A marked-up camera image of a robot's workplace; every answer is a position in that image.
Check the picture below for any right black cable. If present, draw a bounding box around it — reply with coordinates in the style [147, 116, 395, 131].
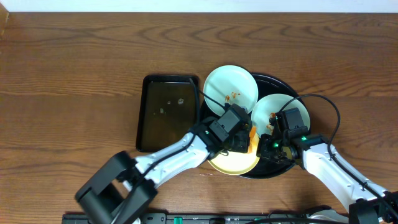
[278, 93, 398, 215]

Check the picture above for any black cable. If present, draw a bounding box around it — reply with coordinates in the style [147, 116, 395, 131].
[278, 93, 398, 215]
[108, 77, 231, 224]

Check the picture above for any light blue plate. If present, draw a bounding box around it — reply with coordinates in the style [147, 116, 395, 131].
[203, 65, 259, 116]
[251, 93, 310, 136]

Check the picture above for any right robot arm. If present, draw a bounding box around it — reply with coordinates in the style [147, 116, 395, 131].
[257, 125, 397, 223]

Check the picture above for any orange green scrub sponge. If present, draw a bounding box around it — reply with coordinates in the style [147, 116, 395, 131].
[248, 126, 259, 154]

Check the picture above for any left black cable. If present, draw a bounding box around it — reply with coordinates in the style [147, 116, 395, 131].
[108, 77, 231, 224]

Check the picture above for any black rectangular water tray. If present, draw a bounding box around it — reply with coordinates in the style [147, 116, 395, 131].
[136, 75, 198, 152]

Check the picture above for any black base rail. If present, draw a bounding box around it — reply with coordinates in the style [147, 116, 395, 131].
[61, 212, 352, 224]

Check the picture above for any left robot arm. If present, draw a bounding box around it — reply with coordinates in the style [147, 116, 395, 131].
[75, 118, 252, 224]

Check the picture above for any yellow plate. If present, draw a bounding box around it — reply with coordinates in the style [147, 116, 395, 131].
[208, 152, 260, 175]

